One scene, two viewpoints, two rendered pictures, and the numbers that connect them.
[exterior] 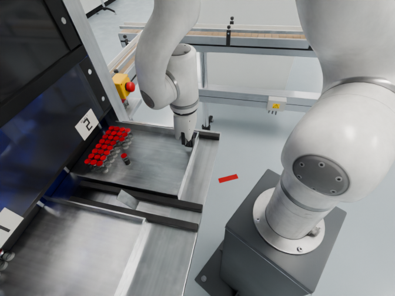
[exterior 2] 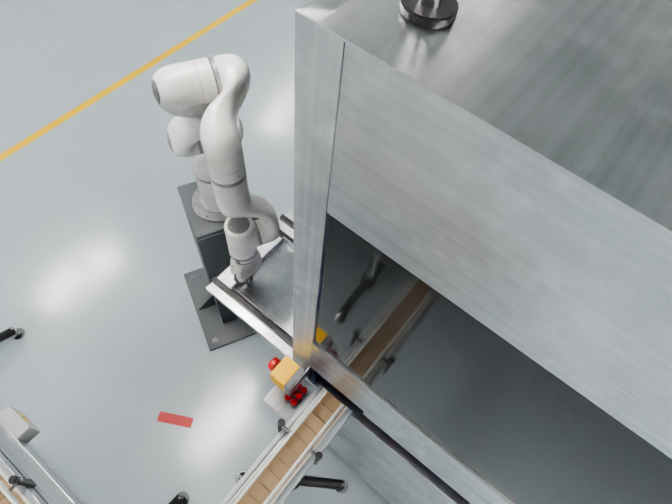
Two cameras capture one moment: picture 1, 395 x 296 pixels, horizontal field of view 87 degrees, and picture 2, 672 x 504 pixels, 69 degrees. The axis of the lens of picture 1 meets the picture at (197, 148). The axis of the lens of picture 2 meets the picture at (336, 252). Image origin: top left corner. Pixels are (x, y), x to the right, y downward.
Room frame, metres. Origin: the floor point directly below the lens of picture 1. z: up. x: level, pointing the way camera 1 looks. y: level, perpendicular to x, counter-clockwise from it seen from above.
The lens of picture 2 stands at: (1.12, 0.46, 2.41)
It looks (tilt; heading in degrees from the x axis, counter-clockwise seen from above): 60 degrees down; 193
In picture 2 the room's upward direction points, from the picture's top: 9 degrees clockwise
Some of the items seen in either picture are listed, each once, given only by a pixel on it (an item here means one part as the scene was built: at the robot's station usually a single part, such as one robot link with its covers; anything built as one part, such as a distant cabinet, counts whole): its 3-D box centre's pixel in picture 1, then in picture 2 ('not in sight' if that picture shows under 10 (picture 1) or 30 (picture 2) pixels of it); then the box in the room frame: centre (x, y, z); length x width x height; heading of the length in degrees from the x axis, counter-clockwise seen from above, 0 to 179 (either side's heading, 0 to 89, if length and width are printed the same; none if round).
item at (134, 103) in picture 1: (121, 107); (294, 398); (0.78, 0.32, 0.87); 0.14 x 0.13 x 0.02; 72
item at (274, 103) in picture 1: (275, 104); (18, 423); (1.15, -0.58, 0.50); 0.12 x 0.05 x 0.09; 72
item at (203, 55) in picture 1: (204, 96); not in sight; (1.37, -0.10, 0.46); 0.09 x 0.09 x 0.77; 72
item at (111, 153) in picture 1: (113, 149); not in sight; (0.50, 0.30, 0.90); 0.18 x 0.02 x 0.05; 162
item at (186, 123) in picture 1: (186, 118); (245, 260); (0.48, 0.03, 1.03); 0.10 x 0.07 x 0.11; 162
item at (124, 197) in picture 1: (144, 203); not in sight; (0.27, 0.17, 0.91); 0.14 x 0.03 x 0.06; 71
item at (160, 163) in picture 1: (143, 155); (295, 292); (0.46, 0.19, 0.90); 0.34 x 0.26 x 0.04; 72
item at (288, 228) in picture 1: (296, 204); (215, 186); (0.21, -0.23, 0.95); 0.19 x 0.19 x 0.18
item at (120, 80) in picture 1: (119, 86); (287, 375); (0.76, 0.29, 1.00); 0.08 x 0.07 x 0.07; 72
